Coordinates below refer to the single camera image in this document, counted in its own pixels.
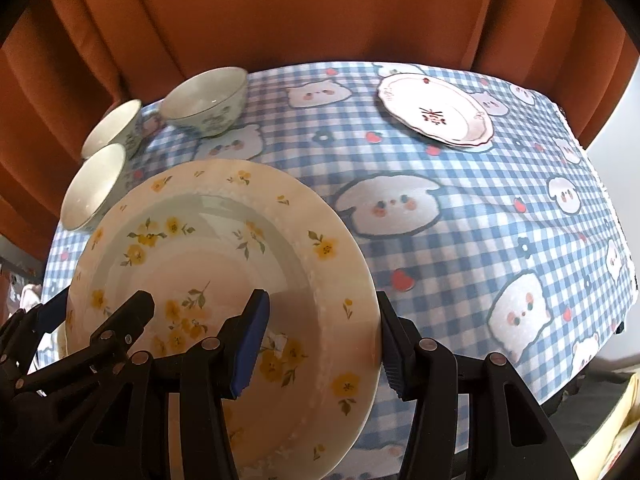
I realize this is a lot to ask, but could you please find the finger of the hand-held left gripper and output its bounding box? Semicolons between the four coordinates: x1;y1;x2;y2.
20;290;155;396
0;287;68;361

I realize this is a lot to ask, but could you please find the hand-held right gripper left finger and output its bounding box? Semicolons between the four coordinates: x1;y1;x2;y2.
65;289;271;480

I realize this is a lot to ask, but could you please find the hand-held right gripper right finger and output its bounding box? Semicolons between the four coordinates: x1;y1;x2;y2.
375;291;576;480

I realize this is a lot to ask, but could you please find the white patterned plate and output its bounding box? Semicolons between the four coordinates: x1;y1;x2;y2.
65;159;382;480

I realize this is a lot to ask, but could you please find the white floral bowl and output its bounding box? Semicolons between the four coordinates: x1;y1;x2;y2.
61;143;128;233
81;99;146;161
160;66;248;137

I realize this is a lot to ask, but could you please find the white scalloped plate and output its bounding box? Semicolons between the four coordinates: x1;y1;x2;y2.
376;73;496;151

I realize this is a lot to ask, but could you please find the pink white cloth bundle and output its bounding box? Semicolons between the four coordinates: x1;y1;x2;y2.
17;282;45;312

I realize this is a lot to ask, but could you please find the blue checkered tablecloth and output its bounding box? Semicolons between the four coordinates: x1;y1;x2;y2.
37;62;640;480

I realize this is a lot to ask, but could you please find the pale yellow box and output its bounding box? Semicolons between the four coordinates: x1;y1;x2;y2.
597;372;640;480

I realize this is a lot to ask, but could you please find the orange curtain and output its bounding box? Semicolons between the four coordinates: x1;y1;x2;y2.
0;0;640;271

